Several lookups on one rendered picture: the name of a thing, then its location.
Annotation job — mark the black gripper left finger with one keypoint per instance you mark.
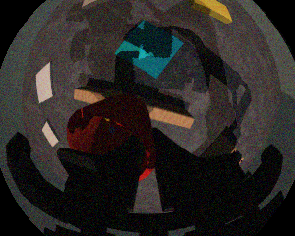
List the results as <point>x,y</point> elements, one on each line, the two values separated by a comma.
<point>121,167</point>

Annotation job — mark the red cup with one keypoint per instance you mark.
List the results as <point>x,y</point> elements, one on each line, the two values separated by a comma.
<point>87,133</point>

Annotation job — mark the yellow rectangular block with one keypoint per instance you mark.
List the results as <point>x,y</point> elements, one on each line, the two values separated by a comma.
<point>213,8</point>

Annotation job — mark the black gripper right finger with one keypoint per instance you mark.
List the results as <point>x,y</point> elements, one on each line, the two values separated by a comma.
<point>176,169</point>

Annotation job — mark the pale pink flat square tile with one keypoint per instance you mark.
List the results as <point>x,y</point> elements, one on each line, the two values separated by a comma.
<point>45,83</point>

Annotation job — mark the wooden bar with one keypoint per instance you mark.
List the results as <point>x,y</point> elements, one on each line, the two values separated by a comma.
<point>160,111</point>

